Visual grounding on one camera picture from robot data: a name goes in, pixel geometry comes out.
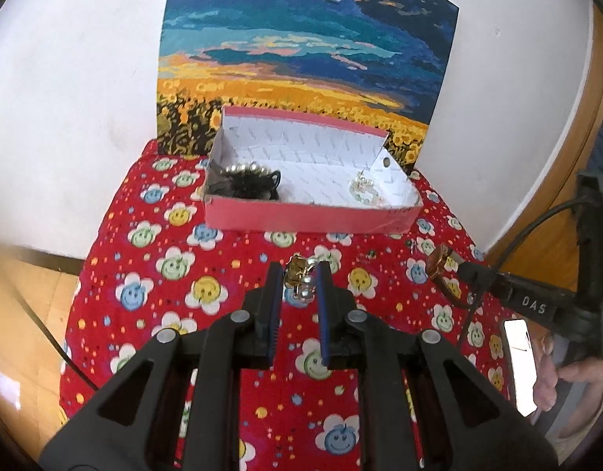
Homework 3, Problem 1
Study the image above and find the gold pearl brooch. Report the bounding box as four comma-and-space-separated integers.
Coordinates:
283, 253, 318, 306

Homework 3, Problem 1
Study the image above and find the black feather hair fascinator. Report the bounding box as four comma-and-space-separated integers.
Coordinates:
206, 170, 281, 201

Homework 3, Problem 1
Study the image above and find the white pearl necklace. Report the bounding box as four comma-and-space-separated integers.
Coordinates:
217, 161, 278, 179

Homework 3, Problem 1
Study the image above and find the crystal flower brooch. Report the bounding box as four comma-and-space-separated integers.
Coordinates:
349, 171, 385, 207

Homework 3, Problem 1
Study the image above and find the right hand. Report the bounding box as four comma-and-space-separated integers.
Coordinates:
534, 334, 603, 445

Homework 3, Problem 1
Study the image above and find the red smiley flower tablecloth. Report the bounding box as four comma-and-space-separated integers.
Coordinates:
59, 145, 509, 470

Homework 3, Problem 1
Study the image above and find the pink cardboard box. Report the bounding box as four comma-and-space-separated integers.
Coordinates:
204, 106, 423, 234

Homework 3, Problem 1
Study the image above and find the sunflower field painting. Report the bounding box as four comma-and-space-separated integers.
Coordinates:
157, 0, 459, 171

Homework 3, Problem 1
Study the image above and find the wooden door frame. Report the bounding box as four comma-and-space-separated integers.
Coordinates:
487, 5, 603, 290

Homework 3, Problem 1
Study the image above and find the black cable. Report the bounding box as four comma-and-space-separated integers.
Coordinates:
455, 195, 592, 354

